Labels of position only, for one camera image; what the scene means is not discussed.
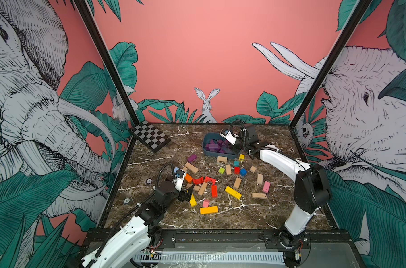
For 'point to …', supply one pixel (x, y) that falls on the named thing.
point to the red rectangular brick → (214, 191)
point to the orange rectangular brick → (188, 178)
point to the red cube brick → (236, 170)
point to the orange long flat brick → (208, 210)
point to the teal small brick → (236, 163)
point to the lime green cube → (221, 170)
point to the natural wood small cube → (252, 169)
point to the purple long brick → (212, 147)
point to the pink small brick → (206, 203)
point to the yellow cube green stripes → (241, 157)
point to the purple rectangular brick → (192, 158)
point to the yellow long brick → (193, 201)
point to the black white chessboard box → (149, 135)
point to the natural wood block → (237, 182)
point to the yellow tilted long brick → (233, 192)
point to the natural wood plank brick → (228, 169)
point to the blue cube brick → (243, 172)
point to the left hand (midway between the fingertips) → (187, 178)
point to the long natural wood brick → (191, 167)
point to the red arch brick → (207, 179)
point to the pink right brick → (266, 187)
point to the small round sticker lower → (126, 201)
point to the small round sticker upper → (149, 181)
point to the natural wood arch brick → (222, 158)
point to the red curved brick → (197, 181)
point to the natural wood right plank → (259, 195)
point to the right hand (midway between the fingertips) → (227, 137)
